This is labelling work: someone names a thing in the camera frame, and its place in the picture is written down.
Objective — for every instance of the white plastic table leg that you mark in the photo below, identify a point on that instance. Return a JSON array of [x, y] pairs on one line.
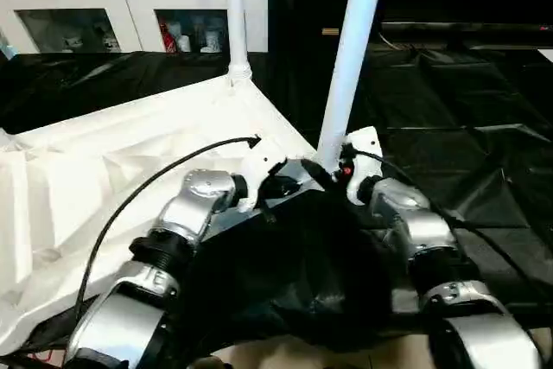
[[354, 49], [237, 14], [3, 133]]

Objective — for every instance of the white plastic table top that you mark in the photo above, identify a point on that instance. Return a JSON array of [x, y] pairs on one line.
[[108, 148]]

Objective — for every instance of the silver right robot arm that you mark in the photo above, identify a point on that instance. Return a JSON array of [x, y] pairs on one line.
[[423, 222]]

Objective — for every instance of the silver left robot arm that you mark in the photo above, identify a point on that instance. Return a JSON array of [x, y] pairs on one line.
[[190, 209]]

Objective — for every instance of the black plastic mat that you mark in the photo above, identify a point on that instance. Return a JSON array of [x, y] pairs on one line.
[[453, 105]]

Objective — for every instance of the red white bottle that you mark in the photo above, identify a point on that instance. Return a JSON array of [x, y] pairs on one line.
[[168, 38]]

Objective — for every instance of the white flat board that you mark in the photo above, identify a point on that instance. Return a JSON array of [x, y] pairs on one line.
[[546, 55]]

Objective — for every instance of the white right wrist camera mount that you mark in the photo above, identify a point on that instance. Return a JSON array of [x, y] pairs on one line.
[[363, 153]]

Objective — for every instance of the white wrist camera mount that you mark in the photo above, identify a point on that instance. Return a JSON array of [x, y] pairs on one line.
[[259, 166], [363, 153]]

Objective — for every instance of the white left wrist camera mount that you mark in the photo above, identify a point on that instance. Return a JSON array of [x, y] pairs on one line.
[[259, 166]]

